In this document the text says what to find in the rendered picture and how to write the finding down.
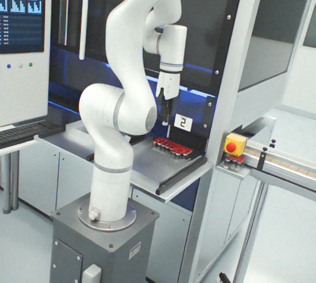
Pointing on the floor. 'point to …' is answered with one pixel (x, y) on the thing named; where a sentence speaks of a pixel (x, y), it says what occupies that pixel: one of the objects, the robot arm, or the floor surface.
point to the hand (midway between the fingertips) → (166, 110)
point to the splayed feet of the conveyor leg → (222, 278)
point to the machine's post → (223, 114)
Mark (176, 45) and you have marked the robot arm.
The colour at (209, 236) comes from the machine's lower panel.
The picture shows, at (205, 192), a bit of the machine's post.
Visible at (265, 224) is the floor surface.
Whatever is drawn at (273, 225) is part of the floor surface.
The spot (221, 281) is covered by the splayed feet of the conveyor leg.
